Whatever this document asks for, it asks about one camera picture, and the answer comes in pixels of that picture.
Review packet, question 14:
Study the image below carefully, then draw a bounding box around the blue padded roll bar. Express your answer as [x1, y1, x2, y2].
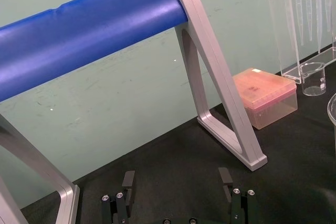
[0, 0, 190, 103]

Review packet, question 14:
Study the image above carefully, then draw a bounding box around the large clear glass beaker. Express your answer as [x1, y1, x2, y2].
[326, 93, 336, 142]

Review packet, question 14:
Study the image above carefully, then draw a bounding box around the grey metal triangular support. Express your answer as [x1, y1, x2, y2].
[0, 113, 81, 224]
[167, 0, 268, 172]

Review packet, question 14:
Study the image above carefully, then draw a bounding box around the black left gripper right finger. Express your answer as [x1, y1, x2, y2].
[218, 167, 259, 224]

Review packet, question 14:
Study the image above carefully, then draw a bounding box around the small clear glass beaker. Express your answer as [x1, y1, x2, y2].
[298, 62, 327, 97]

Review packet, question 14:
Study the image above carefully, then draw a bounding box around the clear acrylic tube rack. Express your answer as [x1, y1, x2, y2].
[266, 0, 336, 85]

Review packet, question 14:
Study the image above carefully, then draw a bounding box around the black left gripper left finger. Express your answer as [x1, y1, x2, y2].
[101, 170, 136, 224]

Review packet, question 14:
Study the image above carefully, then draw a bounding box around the orange translucent pipette tip box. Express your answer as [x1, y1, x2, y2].
[232, 67, 299, 131]

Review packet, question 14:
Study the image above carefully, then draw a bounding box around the clear plastic pipette tube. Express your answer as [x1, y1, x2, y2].
[301, 0, 314, 42]
[323, 0, 332, 33]
[292, 0, 306, 47]
[314, 0, 324, 55]

